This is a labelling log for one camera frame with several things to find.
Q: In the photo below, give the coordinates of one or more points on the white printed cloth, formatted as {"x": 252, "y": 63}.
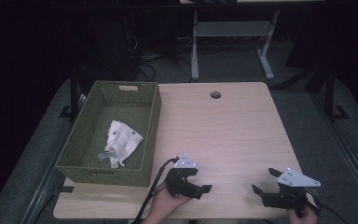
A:
{"x": 124, "y": 138}

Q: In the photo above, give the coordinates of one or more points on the metal floor rail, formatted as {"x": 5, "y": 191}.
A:
{"x": 348, "y": 155}
{"x": 43, "y": 193}

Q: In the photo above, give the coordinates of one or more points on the green woven basket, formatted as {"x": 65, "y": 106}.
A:
{"x": 87, "y": 146}

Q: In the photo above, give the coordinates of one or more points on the grey metal desk frame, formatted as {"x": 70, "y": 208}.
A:
{"x": 230, "y": 29}

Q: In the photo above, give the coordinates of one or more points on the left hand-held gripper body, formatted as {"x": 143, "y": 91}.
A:
{"x": 180, "y": 183}

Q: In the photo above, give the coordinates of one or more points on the person's right hand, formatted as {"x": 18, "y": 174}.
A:
{"x": 306, "y": 217}

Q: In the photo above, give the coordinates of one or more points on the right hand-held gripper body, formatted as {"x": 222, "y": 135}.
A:
{"x": 287, "y": 197}

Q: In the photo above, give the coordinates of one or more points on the black metal stand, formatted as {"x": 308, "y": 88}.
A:
{"x": 330, "y": 93}
{"x": 74, "y": 93}

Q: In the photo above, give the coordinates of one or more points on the person's left hand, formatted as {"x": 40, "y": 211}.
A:
{"x": 164, "y": 205}

